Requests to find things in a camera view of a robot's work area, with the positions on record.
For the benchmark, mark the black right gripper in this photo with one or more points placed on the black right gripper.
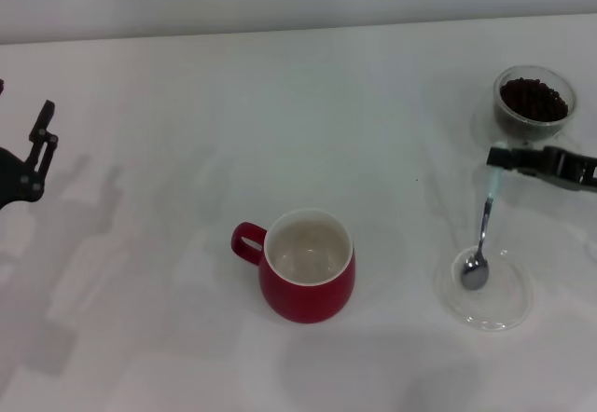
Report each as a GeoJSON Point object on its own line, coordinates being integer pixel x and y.
{"type": "Point", "coordinates": [583, 172]}

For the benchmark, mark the large clear glass saucer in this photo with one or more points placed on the large clear glass saucer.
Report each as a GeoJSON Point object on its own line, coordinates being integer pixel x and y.
{"type": "Point", "coordinates": [482, 127]}

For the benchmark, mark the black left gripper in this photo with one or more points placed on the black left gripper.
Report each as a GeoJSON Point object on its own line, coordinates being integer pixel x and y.
{"type": "Point", "coordinates": [14, 179]}

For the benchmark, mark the red ceramic mug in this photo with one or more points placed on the red ceramic mug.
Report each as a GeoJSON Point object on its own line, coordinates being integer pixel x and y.
{"type": "Point", "coordinates": [303, 300]}

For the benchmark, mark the coffee bean pile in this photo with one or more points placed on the coffee bean pile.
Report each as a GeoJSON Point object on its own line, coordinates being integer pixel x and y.
{"type": "Point", "coordinates": [531, 100]}

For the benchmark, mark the small clear glass saucer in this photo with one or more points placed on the small clear glass saucer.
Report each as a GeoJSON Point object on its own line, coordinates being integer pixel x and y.
{"type": "Point", "coordinates": [503, 309]}

